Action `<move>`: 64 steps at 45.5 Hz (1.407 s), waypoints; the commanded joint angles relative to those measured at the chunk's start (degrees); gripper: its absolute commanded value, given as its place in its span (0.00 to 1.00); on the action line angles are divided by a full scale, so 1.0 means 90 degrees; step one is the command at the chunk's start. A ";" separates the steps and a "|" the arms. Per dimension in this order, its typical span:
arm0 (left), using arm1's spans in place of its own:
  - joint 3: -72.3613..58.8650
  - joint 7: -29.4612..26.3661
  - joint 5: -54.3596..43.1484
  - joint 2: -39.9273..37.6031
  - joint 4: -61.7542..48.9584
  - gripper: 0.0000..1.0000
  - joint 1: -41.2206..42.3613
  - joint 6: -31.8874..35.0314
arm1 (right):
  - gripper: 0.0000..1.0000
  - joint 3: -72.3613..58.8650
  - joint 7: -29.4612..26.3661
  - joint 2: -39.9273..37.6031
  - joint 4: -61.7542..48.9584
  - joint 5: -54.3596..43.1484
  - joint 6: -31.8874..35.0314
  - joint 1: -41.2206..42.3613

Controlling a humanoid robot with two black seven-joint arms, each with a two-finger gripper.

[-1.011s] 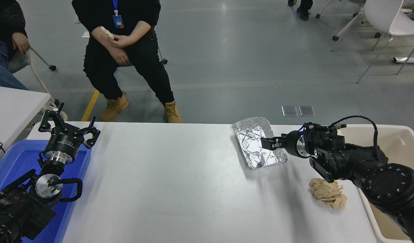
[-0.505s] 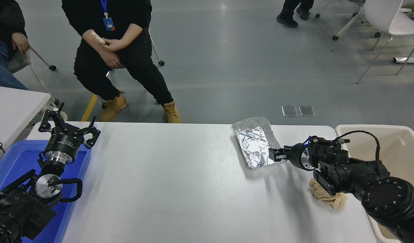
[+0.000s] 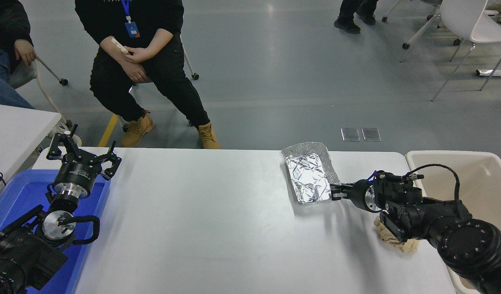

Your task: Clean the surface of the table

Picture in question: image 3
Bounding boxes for large pale plastic bin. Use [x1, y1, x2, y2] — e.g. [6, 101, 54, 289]
[405, 150, 501, 294]

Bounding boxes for white chair thin metal legs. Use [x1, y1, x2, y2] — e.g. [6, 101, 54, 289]
[400, 0, 501, 102]

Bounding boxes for person's right hand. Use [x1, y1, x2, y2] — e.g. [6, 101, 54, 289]
[120, 60, 150, 83]

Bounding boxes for tan paper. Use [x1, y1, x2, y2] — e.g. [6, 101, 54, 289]
[374, 216, 420, 254]

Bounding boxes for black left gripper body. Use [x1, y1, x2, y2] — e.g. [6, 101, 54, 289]
[53, 157, 99, 189]

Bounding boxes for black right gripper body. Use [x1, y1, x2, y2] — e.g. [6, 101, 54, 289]
[351, 179, 372, 212]

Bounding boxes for crinkled foil tray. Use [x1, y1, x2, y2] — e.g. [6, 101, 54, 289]
[281, 142, 342, 205]

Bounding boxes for person's left hand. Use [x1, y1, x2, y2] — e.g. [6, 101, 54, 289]
[125, 46, 153, 64]

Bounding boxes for blue lanyard with badge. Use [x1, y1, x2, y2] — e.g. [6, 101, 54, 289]
[121, 0, 141, 39]

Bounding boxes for blue plastic tray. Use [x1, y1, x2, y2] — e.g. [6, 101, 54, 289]
[0, 169, 112, 294]

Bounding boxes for white side table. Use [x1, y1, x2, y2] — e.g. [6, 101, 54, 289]
[0, 102, 62, 192]

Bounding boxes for person's hand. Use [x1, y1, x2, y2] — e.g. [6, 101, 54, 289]
[14, 39, 38, 68]

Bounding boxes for white chair with casters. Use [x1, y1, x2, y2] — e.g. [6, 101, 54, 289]
[381, 0, 461, 50]
[7, 57, 83, 147]

